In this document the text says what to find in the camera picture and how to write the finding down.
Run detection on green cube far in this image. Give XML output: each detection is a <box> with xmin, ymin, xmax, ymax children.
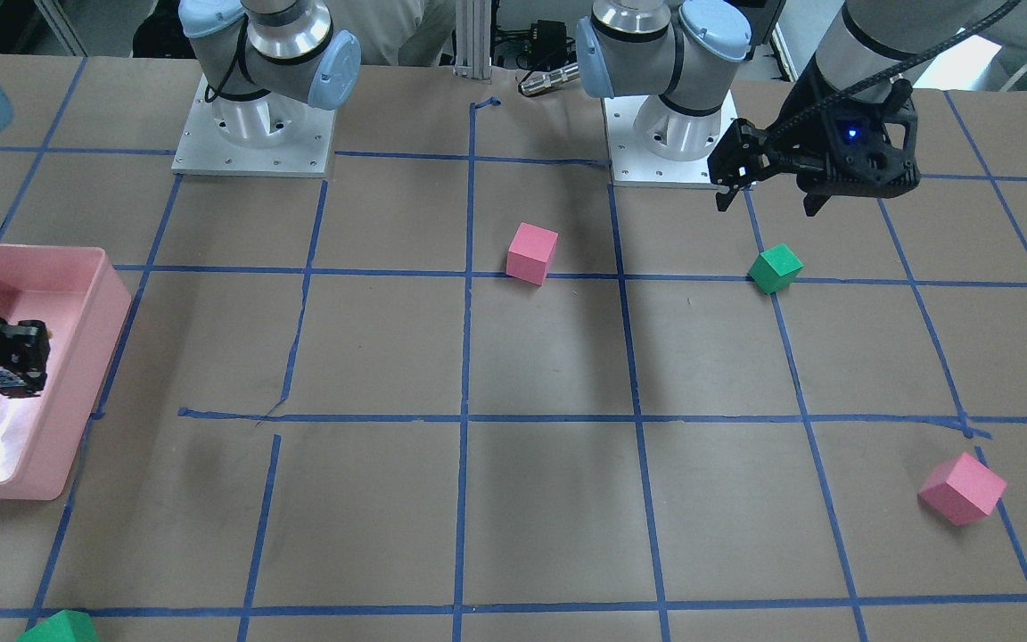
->
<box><xmin>747</xmin><ymin>243</ymin><xmax>804</xmax><ymax>295</ymax></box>

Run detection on pink cube far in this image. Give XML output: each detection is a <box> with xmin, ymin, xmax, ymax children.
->
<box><xmin>917</xmin><ymin>452</ymin><xmax>1009</xmax><ymax>527</ymax></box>

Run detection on pink cube centre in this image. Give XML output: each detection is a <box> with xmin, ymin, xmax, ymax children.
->
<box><xmin>505</xmin><ymin>222</ymin><xmax>559</xmax><ymax>287</ymax></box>

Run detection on pink plastic bin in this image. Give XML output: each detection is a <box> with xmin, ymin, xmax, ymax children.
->
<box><xmin>0</xmin><ymin>243</ymin><xmax>134</xmax><ymax>502</ymax></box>

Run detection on standing person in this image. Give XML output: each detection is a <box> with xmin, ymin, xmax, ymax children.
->
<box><xmin>326</xmin><ymin>1</ymin><xmax>456</xmax><ymax>68</ymax></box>

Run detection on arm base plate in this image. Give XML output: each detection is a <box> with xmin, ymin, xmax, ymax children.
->
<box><xmin>602</xmin><ymin>91</ymin><xmax>737</xmax><ymax>192</ymax></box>
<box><xmin>172</xmin><ymin>77</ymin><xmax>335</xmax><ymax>179</ymax></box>

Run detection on green cube near bin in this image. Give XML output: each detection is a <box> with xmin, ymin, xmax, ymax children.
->
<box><xmin>16</xmin><ymin>610</ymin><xmax>101</xmax><ymax>642</ymax></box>

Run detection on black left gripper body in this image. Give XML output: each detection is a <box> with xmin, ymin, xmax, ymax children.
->
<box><xmin>768</xmin><ymin>76</ymin><xmax>921</xmax><ymax>198</ymax></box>

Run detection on pink cube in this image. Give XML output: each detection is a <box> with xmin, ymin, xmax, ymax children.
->
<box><xmin>505</xmin><ymin>222</ymin><xmax>559</xmax><ymax>287</ymax></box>
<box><xmin>917</xmin><ymin>452</ymin><xmax>1009</xmax><ymax>527</ymax></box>

